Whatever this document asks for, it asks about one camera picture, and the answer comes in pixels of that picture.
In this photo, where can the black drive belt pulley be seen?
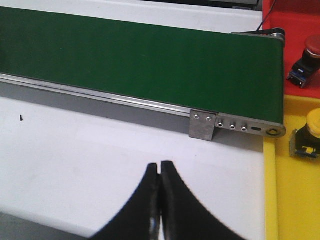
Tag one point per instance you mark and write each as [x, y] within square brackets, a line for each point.
[274, 33]

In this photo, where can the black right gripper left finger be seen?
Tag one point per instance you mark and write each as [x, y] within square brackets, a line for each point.
[139, 219]

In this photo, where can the grey metal support bracket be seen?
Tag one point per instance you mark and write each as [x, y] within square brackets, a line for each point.
[202, 125]

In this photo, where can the green conveyor belt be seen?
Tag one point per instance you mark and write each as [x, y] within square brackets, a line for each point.
[235, 74]

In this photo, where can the metal conveyor end plate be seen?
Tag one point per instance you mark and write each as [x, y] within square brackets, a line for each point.
[250, 125]

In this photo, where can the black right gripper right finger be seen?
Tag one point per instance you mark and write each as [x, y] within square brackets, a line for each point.
[183, 216]

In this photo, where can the yellow plastic tray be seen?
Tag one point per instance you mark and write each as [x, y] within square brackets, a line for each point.
[292, 183]

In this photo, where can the aluminium conveyor frame rail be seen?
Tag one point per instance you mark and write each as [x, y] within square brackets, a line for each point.
[97, 95]

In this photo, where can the red plastic tray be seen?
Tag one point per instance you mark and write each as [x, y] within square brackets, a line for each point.
[299, 18]

